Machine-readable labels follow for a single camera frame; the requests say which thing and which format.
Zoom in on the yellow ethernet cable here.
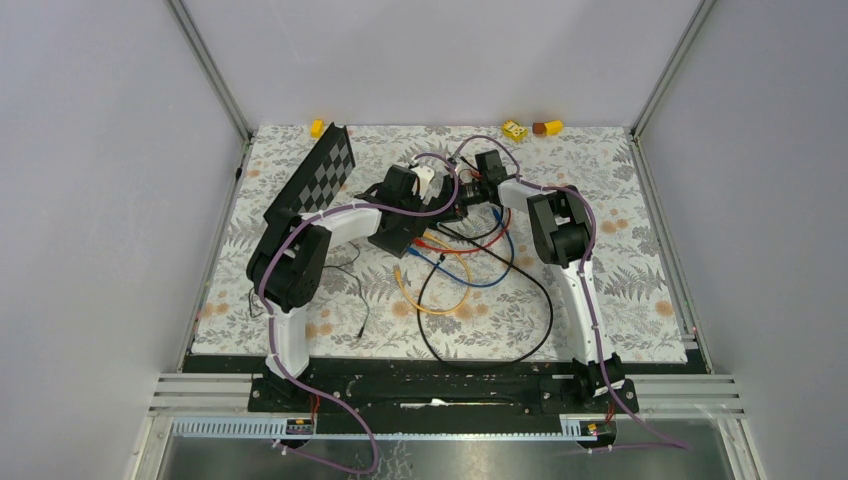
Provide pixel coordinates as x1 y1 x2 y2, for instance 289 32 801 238
393 231 473 317

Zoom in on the blue ethernet cable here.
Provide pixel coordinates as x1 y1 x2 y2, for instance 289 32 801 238
405 206 517 289

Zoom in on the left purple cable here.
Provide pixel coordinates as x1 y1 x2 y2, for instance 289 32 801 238
256 152 462 477

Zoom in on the black ethernet cable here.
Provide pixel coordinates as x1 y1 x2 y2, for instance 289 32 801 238
415 221 555 370

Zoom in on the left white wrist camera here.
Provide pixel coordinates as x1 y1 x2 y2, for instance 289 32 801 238
411 165 436 199

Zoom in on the black network switch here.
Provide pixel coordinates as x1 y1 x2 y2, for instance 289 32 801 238
367 211 429 259

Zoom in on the black white checkerboard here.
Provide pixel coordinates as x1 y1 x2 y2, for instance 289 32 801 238
263 123 356 224

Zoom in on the small yellow block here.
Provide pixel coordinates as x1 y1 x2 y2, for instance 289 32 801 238
309 119 325 139

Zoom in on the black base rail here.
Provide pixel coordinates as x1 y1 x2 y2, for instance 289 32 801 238
183 355 640 435

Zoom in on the black power adapter with cord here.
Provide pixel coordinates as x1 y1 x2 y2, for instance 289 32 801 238
248 241 371 340

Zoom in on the brown block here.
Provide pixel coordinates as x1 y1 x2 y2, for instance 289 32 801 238
532 122 547 136

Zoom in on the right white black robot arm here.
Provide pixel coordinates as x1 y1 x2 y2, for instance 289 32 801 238
475 150 626 412

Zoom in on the floral patterned table mat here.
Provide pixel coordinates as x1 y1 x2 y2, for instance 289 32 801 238
191 125 686 363

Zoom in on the red ethernet cable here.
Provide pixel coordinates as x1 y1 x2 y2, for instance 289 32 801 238
413 165 513 256

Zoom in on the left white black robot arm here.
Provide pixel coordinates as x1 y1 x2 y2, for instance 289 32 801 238
247 165 460 411

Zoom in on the yellow owl toy block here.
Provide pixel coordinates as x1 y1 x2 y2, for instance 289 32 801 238
501 120 528 143

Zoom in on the yellow rectangular block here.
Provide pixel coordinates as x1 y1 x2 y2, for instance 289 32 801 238
544 120 564 136

